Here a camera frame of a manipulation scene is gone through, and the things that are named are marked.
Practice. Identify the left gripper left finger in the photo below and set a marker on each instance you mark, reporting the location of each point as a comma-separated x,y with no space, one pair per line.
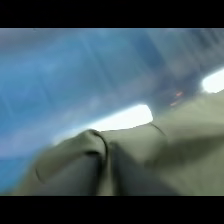
81,176

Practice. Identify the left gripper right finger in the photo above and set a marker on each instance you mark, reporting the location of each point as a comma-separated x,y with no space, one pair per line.
131,178

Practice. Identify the olive green garment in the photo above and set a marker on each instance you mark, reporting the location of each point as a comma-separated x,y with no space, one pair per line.
195,156

